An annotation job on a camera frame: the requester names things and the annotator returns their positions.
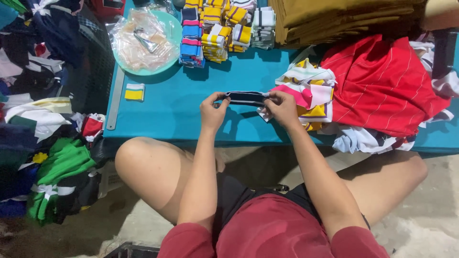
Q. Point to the stack of white black cuffs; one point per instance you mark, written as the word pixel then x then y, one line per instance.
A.
pixel 263 27

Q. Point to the teal plastic plate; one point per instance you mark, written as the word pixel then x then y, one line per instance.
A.
pixel 168 57

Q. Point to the metal ruler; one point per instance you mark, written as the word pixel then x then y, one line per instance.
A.
pixel 115 96

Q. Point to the dark plastic basket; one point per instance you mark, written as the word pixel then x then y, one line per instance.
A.
pixel 131 251

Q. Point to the heap of bundled garments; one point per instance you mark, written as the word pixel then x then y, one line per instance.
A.
pixel 39 118

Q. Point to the metal thread snips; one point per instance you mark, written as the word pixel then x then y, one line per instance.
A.
pixel 146 41

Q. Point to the red pinstriped fabric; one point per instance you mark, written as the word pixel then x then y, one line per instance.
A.
pixel 380 86

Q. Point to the stack of yellow purple cuffs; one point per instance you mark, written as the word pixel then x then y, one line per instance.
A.
pixel 222 28

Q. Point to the black plastic crate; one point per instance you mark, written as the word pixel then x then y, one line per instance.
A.
pixel 93 64

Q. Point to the navy white-striped knit cuff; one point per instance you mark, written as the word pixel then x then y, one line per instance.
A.
pixel 245 97

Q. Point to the person's left leg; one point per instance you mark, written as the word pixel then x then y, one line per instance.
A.
pixel 150 175

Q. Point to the clear plastic bag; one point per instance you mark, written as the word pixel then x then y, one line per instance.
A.
pixel 143 43

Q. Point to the person's black shorts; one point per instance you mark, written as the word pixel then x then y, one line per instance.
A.
pixel 233 197

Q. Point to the teal table cloth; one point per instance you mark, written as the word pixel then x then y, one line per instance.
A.
pixel 179 107

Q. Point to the person's maroon shirt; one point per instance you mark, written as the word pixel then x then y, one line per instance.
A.
pixel 269 233

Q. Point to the black rectangular bar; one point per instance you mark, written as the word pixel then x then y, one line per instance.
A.
pixel 444 53

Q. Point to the person's right leg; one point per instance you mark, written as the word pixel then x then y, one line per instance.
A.
pixel 387 182

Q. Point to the stack of blue pink cuffs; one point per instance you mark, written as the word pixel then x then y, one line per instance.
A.
pixel 192 37

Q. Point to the person's left hand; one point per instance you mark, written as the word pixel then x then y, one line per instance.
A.
pixel 211 114

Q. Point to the stack of mustard fabric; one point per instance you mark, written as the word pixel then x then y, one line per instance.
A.
pixel 344 19

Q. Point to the person's leg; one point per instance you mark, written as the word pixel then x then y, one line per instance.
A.
pixel 387 182
pixel 150 175

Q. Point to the yellow white knit cuff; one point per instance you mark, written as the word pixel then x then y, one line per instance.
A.
pixel 134 92

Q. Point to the person's right hand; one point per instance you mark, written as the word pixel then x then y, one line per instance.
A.
pixel 285 111

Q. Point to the pile of mixed fabric pieces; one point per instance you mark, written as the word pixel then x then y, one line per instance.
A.
pixel 312 93

